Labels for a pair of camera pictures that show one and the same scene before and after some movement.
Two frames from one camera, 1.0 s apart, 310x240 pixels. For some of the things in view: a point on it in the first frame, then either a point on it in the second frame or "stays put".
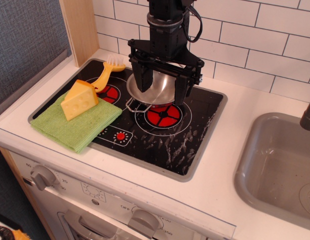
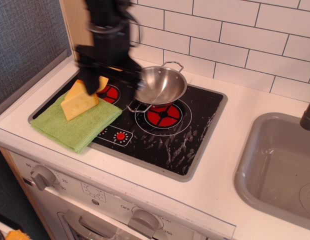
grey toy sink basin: [276, 171] stays put
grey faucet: [307, 121] stays put
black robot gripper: [167, 49] -> [110, 53]
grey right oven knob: [144, 223] stays put
